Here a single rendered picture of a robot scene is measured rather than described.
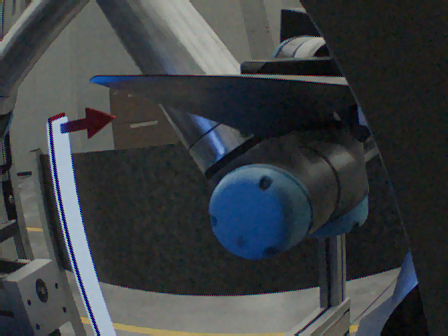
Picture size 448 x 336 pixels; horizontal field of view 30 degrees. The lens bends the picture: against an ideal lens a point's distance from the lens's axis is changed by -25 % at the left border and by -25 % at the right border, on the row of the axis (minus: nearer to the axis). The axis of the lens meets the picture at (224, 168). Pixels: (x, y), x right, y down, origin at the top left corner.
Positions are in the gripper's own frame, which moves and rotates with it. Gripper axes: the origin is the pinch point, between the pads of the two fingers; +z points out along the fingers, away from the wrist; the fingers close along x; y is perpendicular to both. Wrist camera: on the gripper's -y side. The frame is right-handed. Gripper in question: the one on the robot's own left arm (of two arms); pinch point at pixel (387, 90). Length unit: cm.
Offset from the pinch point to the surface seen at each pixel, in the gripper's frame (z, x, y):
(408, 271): 26.7, 6.9, -8.4
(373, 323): 4.7, 16.8, -2.3
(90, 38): -990, -24, 9
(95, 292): -9.2, 15.5, -21.7
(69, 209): -8.7, 8.4, -22.9
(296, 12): -57, -8, 8
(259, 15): -1104, -36, 229
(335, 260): -51, 24, 10
